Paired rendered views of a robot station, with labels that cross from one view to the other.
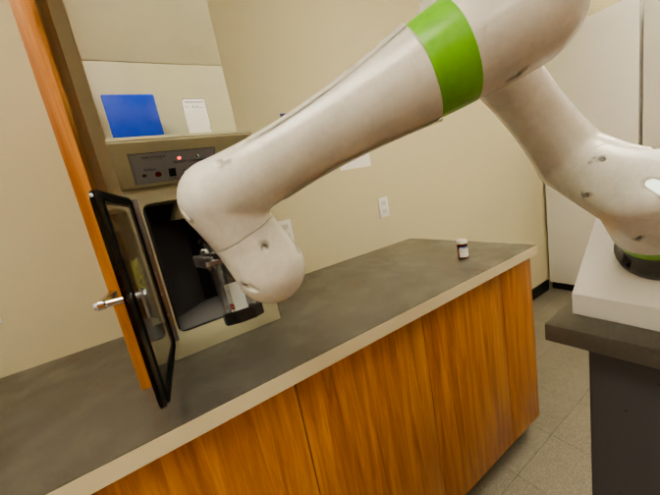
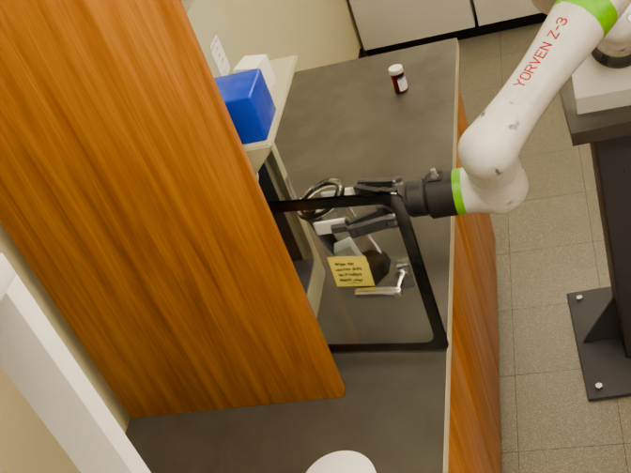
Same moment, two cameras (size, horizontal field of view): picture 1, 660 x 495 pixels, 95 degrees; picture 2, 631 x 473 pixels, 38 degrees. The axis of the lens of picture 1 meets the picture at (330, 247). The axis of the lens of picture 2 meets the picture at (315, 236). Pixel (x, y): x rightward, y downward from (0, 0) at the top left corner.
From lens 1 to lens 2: 1.64 m
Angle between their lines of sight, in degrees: 43
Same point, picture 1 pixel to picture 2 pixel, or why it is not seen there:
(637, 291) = (616, 80)
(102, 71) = not seen: hidden behind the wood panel
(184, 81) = (202, 21)
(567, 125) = not seen: outside the picture
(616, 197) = (615, 30)
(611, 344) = (617, 128)
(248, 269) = (519, 189)
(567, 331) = (588, 131)
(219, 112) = (226, 40)
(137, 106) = (261, 91)
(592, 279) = (584, 81)
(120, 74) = not seen: hidden behind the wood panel
